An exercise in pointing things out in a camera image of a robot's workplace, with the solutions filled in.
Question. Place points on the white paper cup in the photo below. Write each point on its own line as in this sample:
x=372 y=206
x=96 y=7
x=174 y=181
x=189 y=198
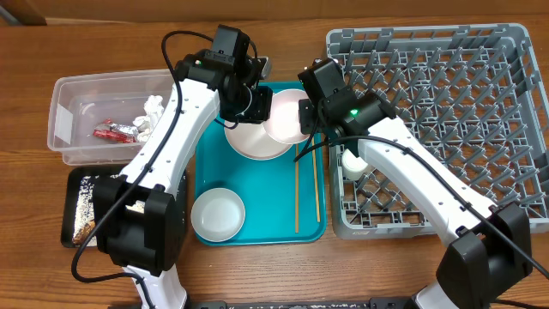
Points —
x=353 y=167

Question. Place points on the grey dishwasher rack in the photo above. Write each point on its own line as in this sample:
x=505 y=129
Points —
x=473 y=95

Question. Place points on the white napkin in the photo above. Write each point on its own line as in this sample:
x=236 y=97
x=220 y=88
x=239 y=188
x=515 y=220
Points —
x=145 y=124

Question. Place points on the black plastic tray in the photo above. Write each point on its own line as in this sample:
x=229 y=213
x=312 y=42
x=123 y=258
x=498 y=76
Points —
x=73 y=185

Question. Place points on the teal serving tray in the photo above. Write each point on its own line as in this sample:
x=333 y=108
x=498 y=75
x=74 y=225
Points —
x=267 y=189

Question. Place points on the wooden chopstick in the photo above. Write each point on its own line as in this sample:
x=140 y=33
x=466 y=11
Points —
x=315 y=177
x=296 y=165

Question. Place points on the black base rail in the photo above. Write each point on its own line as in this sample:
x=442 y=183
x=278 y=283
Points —
x=372 y=303

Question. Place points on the red foil snack wrapper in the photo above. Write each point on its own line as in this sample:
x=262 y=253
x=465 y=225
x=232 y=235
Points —
x=112 y=131

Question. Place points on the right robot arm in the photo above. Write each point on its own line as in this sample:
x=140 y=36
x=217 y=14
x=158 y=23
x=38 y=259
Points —
x=488 y=248

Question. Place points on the grey metal bowl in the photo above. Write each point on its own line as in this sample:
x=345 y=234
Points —
x=217 y=215

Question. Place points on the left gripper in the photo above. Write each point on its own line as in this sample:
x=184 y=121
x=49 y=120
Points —
x=262 y=111

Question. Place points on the spilled rice and food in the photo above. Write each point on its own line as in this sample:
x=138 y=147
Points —
x=84 y=210

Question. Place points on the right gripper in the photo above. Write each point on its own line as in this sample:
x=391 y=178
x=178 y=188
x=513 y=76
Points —
x=307 y=118

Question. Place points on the clear plastic storage bin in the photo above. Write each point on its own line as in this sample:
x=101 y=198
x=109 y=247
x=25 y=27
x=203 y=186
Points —
x=78 y=103

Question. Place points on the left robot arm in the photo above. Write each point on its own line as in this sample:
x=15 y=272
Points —
x=139 y=223

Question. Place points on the small pink saucer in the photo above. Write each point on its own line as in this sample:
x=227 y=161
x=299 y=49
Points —
x=283 y=124

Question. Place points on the large pink plate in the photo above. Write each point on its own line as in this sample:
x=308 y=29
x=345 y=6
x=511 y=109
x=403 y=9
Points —
x=253 y=142

